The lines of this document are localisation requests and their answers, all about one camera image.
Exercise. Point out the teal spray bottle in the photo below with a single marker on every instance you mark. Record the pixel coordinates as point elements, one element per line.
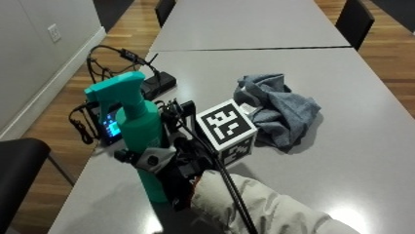
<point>139,126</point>

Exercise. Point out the black box device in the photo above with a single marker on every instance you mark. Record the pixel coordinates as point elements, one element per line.
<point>159,84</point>

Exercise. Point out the white marker cube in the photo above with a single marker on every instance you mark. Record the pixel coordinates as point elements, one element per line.
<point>224,125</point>

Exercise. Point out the black device with blue display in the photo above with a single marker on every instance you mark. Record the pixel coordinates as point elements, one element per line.
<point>110,128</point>

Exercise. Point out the grey cloth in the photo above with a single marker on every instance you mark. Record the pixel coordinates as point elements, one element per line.
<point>278,110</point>

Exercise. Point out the black chair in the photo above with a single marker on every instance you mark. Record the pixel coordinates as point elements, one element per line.
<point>352,22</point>
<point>18,175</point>
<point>163,11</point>

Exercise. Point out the white wall outlet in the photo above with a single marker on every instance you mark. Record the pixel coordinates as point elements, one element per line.
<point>54,32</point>

